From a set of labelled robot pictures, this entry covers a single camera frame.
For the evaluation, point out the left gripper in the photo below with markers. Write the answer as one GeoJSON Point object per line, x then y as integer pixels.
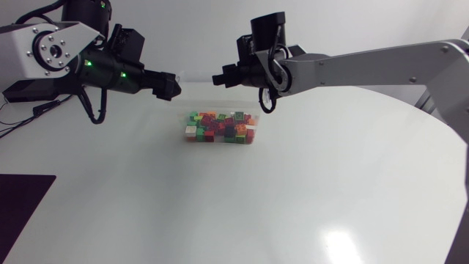
{"type": "Point", "coordinates": [165, 85]}

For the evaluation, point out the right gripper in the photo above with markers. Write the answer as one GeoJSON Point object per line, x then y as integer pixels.
{"type": "Point", "coordinates": [234, 76]}

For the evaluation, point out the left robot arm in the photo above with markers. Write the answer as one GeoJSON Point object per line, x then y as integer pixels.
{"type": "Point", "coordinates": [22, 51]}

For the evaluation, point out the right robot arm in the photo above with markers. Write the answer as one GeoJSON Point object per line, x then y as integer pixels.
{"type": "Point", "coordinates": [366, 66]}

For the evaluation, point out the clear plastic container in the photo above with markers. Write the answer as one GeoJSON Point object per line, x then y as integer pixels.
{"type": "Point", "coordinates": [219, 110]}

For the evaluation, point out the pile of toy bricks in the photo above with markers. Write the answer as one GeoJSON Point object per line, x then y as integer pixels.
{"type": "Point", "coordinates": [220, 122]}

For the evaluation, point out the white toy brick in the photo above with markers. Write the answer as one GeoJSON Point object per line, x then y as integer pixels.
{"type": "Point", "coordinates": [191, 131]}

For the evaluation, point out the orange toy brick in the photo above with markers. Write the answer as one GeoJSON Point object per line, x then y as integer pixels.
{"type": "Point", "coordinates": [241, 129]}

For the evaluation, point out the black toy brick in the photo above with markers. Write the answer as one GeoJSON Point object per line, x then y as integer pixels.
{"type": "Point", "coordinates": [229, 131]}

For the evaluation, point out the green toy brick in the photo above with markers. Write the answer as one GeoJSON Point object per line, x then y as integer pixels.
{"type": "Point", "coordinates": [200, 134]}

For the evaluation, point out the red toy brick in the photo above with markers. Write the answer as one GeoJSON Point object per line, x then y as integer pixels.
{"type": "Point", "coordinates": [250, 135]}
{"type": "Point", "coordinates": [209, 136]}

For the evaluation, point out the dark mat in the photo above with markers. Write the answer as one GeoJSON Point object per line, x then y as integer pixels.
{"type": "Point", "coordinates": [20, 205]}

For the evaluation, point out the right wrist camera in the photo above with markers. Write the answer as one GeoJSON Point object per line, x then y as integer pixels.
{"type": "Point", "coordinates": [244, 47]}

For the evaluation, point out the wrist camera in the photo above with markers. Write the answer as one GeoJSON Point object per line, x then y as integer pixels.
{"type": "Point", "coordinates": [244, 47]}
{"type": "Point", "coordinates": [129, 41]}

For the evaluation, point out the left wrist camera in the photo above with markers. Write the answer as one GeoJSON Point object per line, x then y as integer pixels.
{"type": "Point", "coordinates": [129, 41]}

